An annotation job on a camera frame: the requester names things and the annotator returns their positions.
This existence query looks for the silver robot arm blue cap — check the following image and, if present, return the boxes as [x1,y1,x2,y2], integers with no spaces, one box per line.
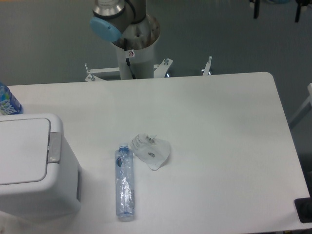
[90,0,146,42]

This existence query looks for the grey trash can push button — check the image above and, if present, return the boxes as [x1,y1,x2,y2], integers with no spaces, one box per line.
[47,132,62,163]

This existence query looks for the white trash can body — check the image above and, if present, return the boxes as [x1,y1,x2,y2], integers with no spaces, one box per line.
[0,114,82,219]

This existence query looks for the white trash can lid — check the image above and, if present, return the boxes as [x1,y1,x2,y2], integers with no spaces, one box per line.
[0,118,50,185]

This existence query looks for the empty clear plastic bottle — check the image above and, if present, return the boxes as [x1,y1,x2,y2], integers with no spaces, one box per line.
[115,143,135,221]

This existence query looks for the blue labelled water bottle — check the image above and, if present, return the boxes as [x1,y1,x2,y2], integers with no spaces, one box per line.
[0,83,23,116]

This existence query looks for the black stand leg left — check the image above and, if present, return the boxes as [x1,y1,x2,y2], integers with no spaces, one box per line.
[249,0,260,19]

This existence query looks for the black stand leg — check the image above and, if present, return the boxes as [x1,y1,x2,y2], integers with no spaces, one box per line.
[249,0,260,19]
[295,0,311,23]

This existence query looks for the black clamp at table edge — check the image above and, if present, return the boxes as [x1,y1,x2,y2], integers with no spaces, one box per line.
[294,197,312,223]

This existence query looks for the black stand leg right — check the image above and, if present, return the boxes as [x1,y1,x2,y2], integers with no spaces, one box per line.
[295,0,311,23]

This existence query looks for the white pedestal base frame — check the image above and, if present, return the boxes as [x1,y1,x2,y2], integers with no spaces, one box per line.
[84,56,213,82]

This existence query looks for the black cable on pedestal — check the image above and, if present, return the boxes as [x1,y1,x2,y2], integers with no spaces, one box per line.
[123,38,136,79]

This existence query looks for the white frame at right edge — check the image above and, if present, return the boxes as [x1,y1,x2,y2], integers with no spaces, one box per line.
[289,83,312,130]

